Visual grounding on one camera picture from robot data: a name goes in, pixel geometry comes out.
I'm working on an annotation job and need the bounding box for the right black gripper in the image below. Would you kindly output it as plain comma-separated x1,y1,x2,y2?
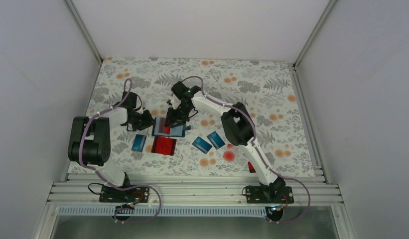
165,103,193,128

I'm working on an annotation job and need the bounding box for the dark blue card holder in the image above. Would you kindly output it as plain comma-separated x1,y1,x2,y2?
151,117,191,137

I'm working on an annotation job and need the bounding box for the white card red circle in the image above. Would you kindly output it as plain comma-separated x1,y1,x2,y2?
223,143,237,162

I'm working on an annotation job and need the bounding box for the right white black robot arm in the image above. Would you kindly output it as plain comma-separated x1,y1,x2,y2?
165,81,286,203

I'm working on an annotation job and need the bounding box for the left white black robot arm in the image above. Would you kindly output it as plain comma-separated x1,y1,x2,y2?
67,91,154,202

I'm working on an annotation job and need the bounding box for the blue card far left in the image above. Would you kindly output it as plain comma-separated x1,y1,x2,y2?
131,134,147,152

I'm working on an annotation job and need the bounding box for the blue card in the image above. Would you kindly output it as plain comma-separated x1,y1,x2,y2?
131,134,147,152
192,136,212,154
207,131,225,150

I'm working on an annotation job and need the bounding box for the red card overlapping stack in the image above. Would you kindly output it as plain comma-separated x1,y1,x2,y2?
161,137,177,156

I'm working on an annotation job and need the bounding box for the red card upper stack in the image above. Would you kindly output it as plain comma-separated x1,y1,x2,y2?
151,136,164,154

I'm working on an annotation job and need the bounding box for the blue card centre right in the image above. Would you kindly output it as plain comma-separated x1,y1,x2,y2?
207,131,225,150

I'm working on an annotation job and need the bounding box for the floral patterned table mat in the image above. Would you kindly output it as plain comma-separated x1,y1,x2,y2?
87,57,315,177

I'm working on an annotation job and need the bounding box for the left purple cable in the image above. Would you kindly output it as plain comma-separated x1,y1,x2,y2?
77,78,163,225

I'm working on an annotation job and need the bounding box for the purple cable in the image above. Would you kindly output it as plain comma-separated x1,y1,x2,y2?
181,76,312,226
77,78,163,225

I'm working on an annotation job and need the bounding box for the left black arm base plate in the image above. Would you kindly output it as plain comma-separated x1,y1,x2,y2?
99,187,149,203

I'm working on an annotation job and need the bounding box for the aluminium front rail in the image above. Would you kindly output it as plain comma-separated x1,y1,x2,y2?
47,180,344,206

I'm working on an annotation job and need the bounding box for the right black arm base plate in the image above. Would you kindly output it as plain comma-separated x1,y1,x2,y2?
242,185,294,204

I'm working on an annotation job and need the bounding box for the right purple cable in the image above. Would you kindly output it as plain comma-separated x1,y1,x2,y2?
181,76,312,226

